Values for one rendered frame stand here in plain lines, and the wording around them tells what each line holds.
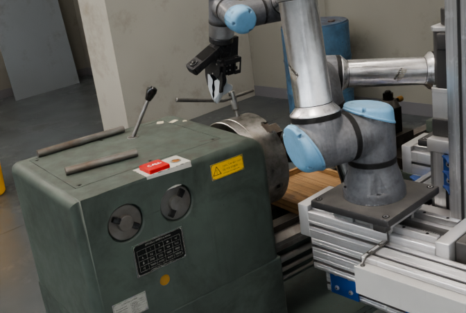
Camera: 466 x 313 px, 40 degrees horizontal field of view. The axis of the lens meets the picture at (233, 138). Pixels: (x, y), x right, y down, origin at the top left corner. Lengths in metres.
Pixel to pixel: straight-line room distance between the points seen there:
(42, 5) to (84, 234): 8.19
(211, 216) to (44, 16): 8.05
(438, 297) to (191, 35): 5.59
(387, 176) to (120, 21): 4.89
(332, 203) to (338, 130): 0.21
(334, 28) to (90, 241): 4.34
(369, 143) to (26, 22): 8.30
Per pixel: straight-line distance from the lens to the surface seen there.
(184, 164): 1.66
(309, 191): 2.34
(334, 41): 5.68
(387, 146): 1.50
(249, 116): 2.07
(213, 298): 1.85
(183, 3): 6.65
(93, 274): 1.63
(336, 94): 1.82
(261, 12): 1.76
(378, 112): 1.47
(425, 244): 1.49
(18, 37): 9.45
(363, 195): 1.52
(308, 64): 1.40
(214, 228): 1.77
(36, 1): 9.63
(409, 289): 1.40
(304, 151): 1.40
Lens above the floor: 1.80
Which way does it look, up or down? 18 degrees down
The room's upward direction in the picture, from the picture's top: 8 degrees counter-clockwise
